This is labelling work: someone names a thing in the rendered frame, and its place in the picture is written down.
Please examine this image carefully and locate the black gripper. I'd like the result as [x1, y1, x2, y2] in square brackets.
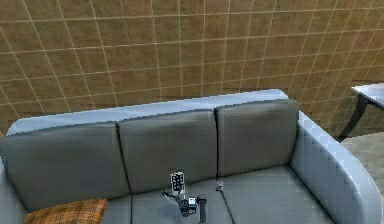
[161, 188, 190, 217]

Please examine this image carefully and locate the grey blue sofa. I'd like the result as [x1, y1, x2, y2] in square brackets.
[0, 88, 384, 224]

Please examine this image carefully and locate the orange plaid cushion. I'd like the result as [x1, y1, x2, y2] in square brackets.
[24, 198, 109, 224]

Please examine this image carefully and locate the grey table with black legs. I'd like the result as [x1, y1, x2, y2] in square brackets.
[335, 83, 384, 144]

